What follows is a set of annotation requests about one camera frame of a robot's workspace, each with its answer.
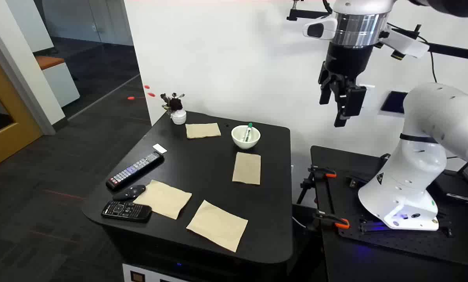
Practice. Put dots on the yellow wooden door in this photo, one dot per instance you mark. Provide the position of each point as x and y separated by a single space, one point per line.
7 125

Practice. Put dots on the black device box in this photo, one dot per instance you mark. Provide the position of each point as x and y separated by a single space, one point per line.
462 185

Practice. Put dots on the small white round vase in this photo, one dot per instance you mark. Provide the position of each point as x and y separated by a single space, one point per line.
179 116

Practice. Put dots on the white ceramic bowl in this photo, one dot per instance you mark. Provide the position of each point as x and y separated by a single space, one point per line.
245 136

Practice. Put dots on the white labelled box under table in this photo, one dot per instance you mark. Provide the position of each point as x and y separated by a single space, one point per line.
152 273

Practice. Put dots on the dark rectangular wall panel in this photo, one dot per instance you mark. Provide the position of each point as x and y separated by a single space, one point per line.
395 100

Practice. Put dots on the dark red flower bouquet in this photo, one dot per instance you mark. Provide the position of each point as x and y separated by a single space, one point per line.
173 100

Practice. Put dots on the small black remote control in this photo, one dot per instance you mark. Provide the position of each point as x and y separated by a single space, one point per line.
130 193

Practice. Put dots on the wide black button remote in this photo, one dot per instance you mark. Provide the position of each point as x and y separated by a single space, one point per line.
127 210

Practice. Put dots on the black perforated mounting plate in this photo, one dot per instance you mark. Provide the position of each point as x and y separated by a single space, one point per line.
348 219

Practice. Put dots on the long black remote control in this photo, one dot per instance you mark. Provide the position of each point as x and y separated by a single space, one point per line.
133 169

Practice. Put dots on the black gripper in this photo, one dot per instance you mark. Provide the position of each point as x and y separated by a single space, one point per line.
348 59

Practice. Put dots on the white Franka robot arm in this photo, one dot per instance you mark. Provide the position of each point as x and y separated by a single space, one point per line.
421 166

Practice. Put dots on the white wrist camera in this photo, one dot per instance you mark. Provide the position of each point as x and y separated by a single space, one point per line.
320 28

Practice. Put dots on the green capped marker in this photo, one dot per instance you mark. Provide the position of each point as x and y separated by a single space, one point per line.
249 132

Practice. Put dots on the small white card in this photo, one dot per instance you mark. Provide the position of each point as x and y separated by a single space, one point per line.
160 149

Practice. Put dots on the white bench with wood top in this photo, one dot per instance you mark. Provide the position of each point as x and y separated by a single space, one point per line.
58 78

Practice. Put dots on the black camera boom rod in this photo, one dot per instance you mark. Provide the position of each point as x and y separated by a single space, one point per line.
454 50

